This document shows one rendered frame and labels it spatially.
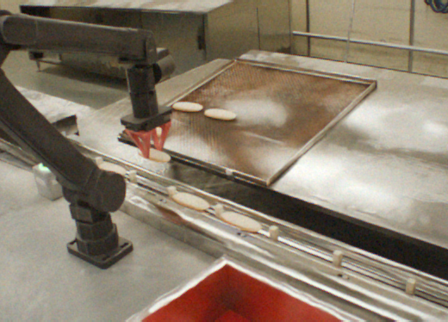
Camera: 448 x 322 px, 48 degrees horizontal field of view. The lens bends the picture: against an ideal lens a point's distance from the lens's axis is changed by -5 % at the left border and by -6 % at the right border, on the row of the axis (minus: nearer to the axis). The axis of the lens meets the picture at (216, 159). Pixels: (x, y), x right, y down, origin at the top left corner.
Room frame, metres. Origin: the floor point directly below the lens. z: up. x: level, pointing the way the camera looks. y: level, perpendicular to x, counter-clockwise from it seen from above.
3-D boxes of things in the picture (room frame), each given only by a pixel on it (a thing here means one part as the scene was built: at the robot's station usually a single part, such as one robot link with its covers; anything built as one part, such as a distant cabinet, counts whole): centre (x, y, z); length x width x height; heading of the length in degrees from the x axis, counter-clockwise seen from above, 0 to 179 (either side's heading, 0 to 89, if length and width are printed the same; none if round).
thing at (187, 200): (0.98, 0.06, 0.86); 0.10 x 0.04 x 0.01; 45
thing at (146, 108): (1.07, 0.14, 1.05); 0.10 x 0.07 x 0.07; 136
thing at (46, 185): (1.14, 0.41, 0.84); 0.08 x 0.08 x 0.11; 45
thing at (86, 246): (0.87, 0.25, 0.86); 0.12 x 0.09 x 0.08; 51
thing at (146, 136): (1.06, 0.15, 0.98); 0.07 x 0.07 x 0.09; 45
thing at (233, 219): (0.88, -0.03, 0.86); 0.10 x 0.04 x 0.01; 45
